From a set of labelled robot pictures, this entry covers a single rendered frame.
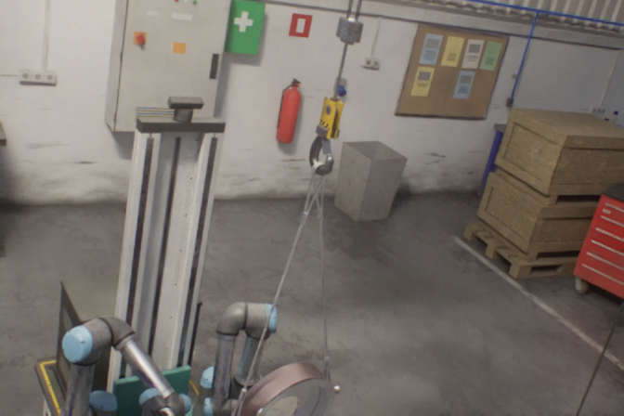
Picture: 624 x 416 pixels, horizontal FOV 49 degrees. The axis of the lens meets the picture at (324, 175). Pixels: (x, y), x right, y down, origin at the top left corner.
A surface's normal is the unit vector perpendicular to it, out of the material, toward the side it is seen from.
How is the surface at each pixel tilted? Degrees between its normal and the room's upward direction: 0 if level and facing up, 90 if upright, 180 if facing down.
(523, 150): 90
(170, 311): 90
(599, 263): 90
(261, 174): 90
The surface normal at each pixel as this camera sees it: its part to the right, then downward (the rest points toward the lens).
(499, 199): -0.89, -0.02
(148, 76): 0.48, 0.40
